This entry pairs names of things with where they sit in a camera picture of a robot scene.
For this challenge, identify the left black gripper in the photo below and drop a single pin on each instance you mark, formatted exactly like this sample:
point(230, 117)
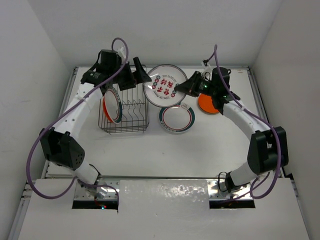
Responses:
point(139, 76)

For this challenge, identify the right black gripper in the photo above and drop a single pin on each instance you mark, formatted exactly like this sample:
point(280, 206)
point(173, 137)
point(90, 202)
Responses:
point(190, 85)

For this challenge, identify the orange plastic plate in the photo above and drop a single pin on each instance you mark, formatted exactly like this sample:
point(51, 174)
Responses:
point(205, 103)

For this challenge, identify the white plate grey rim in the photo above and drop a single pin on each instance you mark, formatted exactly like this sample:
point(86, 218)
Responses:
point(161, 92)

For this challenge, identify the white plate red rim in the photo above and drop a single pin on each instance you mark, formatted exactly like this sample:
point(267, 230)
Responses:
point(177, 119)

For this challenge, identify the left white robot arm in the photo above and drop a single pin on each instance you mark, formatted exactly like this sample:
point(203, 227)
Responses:
point(59, 140)

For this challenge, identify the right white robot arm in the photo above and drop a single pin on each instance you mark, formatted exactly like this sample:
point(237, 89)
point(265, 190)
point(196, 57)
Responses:
point(268, 148)

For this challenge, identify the white plate teal rim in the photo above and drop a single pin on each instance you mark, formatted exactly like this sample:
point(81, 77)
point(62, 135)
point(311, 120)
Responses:
point(112, 105)

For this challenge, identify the wire dish rack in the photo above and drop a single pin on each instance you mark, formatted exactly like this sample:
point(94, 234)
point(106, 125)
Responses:
point(135, 112)

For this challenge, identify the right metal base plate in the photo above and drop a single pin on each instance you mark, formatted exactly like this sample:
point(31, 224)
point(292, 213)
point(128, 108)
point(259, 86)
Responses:
point(215, 193)

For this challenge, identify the metal base plate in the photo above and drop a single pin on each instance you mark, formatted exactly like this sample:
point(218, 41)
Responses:
point(107, 191)
point(215, 193)

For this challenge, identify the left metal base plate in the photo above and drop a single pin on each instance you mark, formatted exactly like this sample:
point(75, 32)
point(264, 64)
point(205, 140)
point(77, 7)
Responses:
point(107, 191)

